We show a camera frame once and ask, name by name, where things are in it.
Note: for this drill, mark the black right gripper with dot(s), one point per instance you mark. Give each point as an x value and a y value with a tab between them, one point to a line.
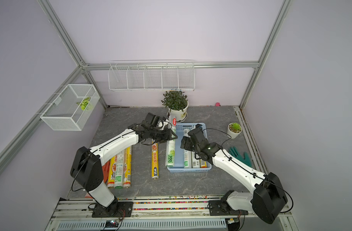
187	145

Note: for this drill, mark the small potted succulent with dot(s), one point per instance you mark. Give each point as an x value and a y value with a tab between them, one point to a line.
234	129

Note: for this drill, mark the large potted green plant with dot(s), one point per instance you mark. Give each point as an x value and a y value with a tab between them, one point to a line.
177	104

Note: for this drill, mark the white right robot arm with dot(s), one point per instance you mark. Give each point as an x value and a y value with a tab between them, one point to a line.
267	197

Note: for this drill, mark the orange work glove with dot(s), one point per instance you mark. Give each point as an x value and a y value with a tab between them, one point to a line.
105	170

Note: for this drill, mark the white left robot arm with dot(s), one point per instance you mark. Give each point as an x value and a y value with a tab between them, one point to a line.
87	166

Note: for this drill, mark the white mesh wall basket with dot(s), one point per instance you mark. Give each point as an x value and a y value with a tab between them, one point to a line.
63	114

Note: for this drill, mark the white wire wall shelf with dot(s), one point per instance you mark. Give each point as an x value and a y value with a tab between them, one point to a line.
151	75

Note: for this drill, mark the blue plastic basket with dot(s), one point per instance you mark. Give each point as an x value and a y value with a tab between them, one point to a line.
179	153

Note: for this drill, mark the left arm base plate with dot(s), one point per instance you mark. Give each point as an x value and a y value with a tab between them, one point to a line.
117	210

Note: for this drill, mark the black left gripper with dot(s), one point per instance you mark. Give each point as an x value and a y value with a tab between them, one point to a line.
167	135

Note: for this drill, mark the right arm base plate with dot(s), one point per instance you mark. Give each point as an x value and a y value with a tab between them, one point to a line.
220	208

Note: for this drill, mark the white vent grille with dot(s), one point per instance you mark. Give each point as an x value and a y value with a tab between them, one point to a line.
208	224

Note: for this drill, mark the green work glove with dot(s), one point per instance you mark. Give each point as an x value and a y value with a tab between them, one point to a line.
244	158

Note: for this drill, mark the yellow plastic wrap roll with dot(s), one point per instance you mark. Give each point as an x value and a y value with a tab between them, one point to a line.
203	164

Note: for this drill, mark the green leaf toy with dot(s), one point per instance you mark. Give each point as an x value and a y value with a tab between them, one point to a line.
85	104

